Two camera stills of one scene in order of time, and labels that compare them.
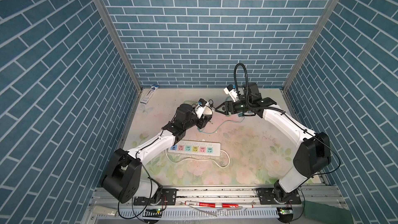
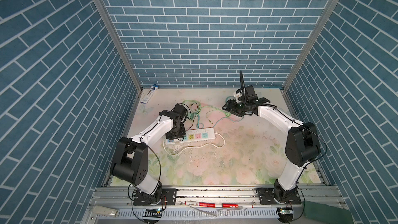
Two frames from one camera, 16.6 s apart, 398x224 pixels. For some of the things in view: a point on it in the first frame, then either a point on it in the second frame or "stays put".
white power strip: [197, 147] to [193, 135]
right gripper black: [227, 108] stays put
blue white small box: [149, 94] stays put
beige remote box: [100, 210] stays put
